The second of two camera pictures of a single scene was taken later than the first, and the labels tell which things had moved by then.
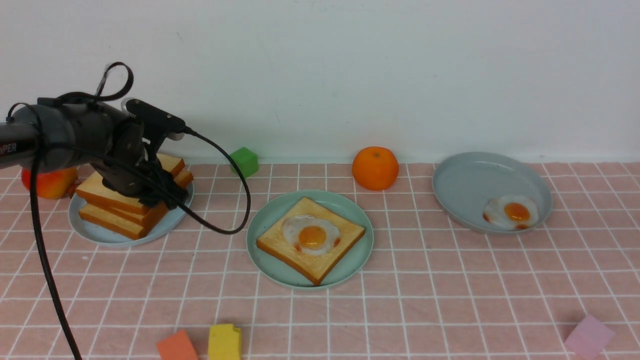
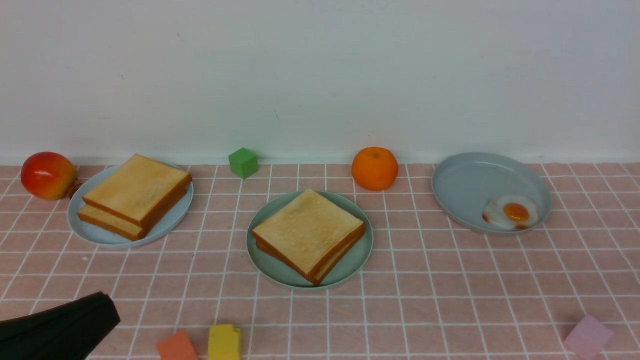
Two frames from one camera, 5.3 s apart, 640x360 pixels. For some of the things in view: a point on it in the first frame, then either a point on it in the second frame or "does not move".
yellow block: [224, 342] does not move
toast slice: [96, 190] → [315, 278]
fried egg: [513, 211] does not move
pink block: [590, 337] does not move
